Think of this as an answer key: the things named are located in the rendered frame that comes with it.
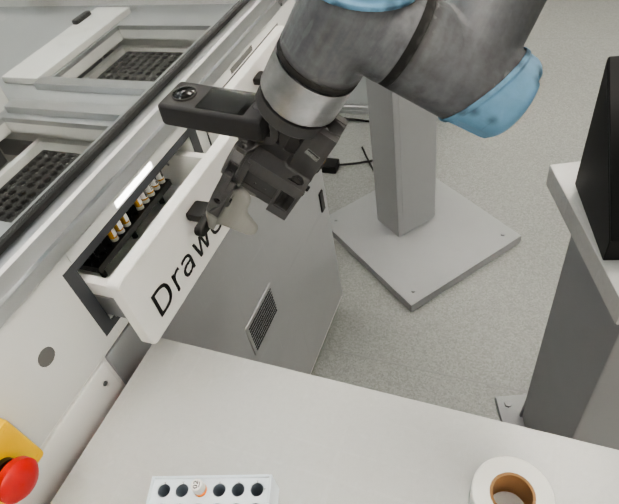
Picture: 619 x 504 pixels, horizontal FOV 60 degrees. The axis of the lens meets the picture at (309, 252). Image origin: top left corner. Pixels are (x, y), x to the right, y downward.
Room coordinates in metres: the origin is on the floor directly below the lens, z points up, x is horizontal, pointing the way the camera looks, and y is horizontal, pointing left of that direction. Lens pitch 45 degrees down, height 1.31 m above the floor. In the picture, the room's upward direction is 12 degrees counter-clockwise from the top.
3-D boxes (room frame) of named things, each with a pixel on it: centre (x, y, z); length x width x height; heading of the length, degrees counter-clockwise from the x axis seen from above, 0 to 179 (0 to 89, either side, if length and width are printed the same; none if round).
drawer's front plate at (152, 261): (0.52, 0.14, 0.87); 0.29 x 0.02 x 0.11; 151
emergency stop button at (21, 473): (0.24, 0.30, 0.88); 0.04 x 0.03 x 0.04; 151
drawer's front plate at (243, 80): (0.82, 0.03, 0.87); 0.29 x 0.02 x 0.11; 151
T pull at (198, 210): (0.51, 0.11, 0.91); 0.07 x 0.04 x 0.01; 151
